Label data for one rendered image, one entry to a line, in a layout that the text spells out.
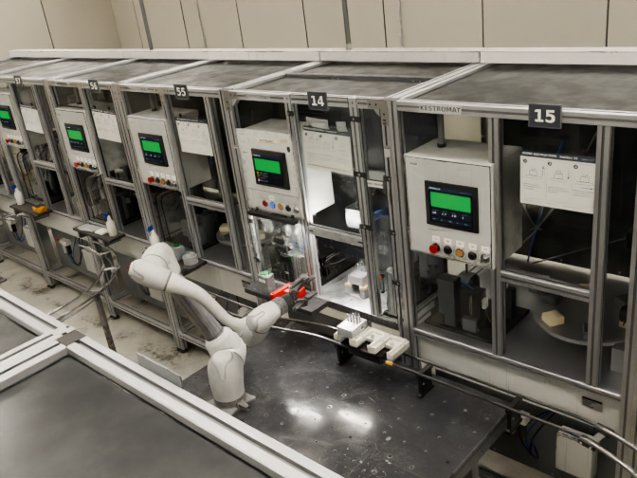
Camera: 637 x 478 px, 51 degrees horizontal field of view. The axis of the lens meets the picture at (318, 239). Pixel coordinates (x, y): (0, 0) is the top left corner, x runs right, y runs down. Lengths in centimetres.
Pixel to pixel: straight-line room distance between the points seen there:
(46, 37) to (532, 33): 694
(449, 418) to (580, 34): 409
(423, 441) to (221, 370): 98
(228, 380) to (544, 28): 445
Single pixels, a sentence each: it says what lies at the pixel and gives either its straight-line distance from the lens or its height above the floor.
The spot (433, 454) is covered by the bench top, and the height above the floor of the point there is 68.
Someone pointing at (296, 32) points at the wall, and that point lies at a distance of 822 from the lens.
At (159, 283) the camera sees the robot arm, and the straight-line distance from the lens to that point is 305.
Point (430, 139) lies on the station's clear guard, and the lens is 283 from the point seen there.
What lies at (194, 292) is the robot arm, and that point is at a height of 130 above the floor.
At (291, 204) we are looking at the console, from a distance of 349.
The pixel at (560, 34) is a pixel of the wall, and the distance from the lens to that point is 641.
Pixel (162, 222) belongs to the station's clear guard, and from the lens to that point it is 464.
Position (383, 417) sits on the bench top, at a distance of 312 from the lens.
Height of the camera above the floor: 265
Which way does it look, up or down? 23 degrees down
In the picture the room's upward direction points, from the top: 8 degrees counter-clockwise
